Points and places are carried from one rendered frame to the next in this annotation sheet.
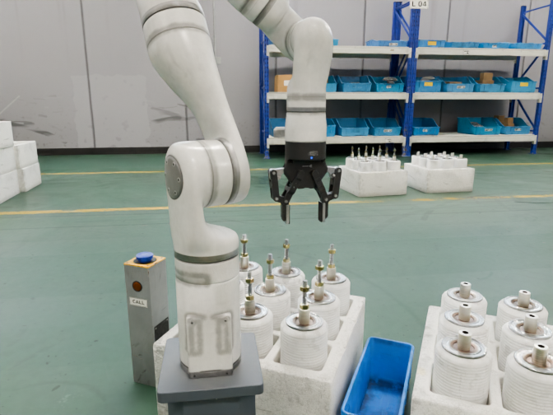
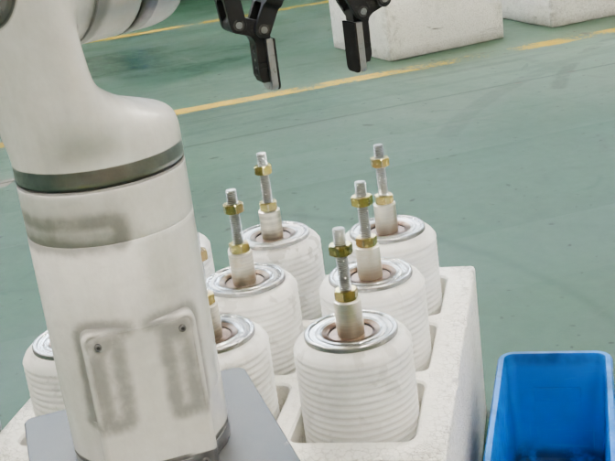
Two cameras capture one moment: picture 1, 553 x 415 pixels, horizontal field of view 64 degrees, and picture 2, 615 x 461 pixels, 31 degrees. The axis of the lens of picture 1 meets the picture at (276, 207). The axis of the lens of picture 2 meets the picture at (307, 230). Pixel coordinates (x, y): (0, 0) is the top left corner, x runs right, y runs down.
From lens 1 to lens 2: 8 cm
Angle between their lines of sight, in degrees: 8
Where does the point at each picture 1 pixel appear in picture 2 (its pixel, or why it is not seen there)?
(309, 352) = (376, 400)
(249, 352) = (246, 410)
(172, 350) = (48, 442)
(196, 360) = (124, 442)
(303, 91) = not seen: outside the picture
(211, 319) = (146, 329)
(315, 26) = not seen: outside the picture
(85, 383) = not seen: outside the picture
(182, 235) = (34, 122)
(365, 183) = (402, 24)
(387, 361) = (552, 405)
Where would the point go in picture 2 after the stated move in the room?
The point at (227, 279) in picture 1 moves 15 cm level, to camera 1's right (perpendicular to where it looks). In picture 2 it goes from (169, 222) to (444, 176)
